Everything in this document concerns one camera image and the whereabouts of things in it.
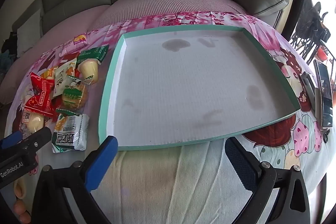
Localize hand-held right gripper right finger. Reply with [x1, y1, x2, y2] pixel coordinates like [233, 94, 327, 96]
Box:
[224, 137, 311, 224]

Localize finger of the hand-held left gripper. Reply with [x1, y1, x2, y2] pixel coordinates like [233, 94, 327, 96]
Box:
[0, 130, 24, 150]
[22, 126, 52, 153]

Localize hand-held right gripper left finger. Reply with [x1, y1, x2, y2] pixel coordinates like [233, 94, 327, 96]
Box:
[31, 135, 118, 224]

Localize cream bun clear packet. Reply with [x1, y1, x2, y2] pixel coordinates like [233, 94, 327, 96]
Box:
[20, 109, 46, 134]

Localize red snack packet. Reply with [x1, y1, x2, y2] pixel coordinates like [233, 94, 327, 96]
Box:
[30, 72, 55, 99]
[24, 96, 55, 117]

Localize white green snack packet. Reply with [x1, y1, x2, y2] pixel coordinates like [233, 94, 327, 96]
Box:
[51, 113, 89, 153]

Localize round cake clear packet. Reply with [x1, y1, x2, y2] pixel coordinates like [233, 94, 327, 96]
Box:
[56, 77, 88, 112]

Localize teal shallow cardboard box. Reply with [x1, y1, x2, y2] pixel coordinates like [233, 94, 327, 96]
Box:
[98, 25, 301, 151]

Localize person's left hand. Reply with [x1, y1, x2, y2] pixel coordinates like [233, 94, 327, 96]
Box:
[13, 179, 32, 224]

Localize white packet orange print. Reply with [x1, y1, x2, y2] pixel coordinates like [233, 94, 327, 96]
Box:
[52, 58, 78, 98]

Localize pink printed blanket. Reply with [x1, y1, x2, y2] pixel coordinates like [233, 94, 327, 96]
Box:
[5, 11, 332, 224]

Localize cream pudding cup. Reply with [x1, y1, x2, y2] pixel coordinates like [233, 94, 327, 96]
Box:
[78, 59, 102, 83]

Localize dark cloth pile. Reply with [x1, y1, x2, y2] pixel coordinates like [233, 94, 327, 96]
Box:
[0, 32, 17, 58]

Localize white cushion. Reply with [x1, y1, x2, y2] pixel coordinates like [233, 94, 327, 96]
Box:
[16, 9, 43, 57]

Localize black smartphone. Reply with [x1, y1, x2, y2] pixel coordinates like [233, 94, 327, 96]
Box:
[314, 59, 335, 128]

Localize black metal rack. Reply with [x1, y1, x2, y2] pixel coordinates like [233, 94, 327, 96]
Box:
[289, 1, 332, 64]

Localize pink bed sheet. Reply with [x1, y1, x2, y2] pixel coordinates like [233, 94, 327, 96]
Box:
[0, 0, 250, 105]

